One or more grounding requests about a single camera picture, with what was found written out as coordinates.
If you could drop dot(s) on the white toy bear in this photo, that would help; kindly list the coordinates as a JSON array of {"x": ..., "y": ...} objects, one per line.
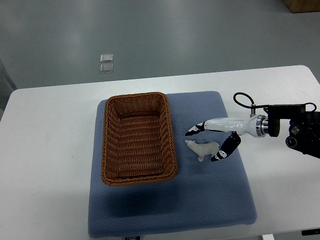
[{"x": 203, "y": 149}]

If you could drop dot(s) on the upper metal floor plate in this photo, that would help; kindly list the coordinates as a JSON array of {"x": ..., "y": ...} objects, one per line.
[{"x": 106, "y": 57}]

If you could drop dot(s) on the brown cardboard box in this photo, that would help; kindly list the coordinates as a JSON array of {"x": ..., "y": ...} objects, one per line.
[{"x": 302, "y": 6}]

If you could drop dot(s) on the grey trouser leg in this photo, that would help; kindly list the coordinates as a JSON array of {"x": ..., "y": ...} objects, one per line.
[{"x": 7, "y": 87}]

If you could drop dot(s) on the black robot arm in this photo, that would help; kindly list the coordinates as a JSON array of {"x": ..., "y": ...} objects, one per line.
[{"x": 304, "y": 123}]

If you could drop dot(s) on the brown wicker basket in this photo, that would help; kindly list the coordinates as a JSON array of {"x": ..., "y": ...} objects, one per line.
[{"x": 138, "y": 144}]

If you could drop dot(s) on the blue padded mat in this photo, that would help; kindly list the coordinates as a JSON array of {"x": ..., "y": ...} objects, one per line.
[{"x": 203, "y": 194}]

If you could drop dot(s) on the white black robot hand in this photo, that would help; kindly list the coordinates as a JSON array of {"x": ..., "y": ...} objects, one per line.
[{"x": 225, "y": 130}]

